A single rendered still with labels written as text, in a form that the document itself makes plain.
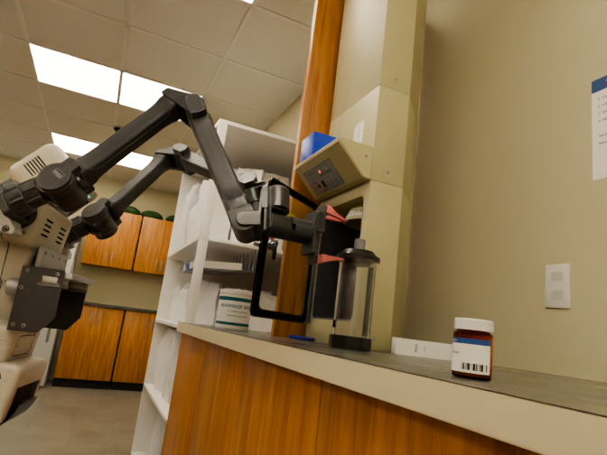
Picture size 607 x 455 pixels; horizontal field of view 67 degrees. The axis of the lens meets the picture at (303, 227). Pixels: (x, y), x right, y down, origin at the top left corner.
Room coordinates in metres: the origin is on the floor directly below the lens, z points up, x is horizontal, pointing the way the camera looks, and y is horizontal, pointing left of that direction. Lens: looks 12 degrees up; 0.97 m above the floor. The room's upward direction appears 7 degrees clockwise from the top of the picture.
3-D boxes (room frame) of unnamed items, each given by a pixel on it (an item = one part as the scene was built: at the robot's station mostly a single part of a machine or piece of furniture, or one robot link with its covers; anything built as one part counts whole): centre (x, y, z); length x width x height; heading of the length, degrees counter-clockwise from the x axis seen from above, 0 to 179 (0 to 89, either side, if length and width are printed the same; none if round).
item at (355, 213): (1.42, -0.21, 1.34); 0.18 x 0.18 x 0.05
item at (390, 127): (1.44, -0.23, 1.32); 0.32 x 0.25 x 0.77; 23
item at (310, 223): (1.07, 0.00, 1.20); 0.07 x 0.07 x 0.10; 23
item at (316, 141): (1.45, -0.02, 1.55); 0.10 x 0.10 x 0.09; 23
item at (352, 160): (1.37, -0.06, 1.46); 0.32 x 0.11 x 0.10; 23
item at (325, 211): (1.10, -0.06, 1.23); 0.09 x 0.07 x 0.07; 113
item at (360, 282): (1.14, -0.15, 1.06); 0.11 x 0.11 x 0.21
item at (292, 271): (1.40, 0.04, 1.19); 0.30 x 0.01 x 0.40; 150
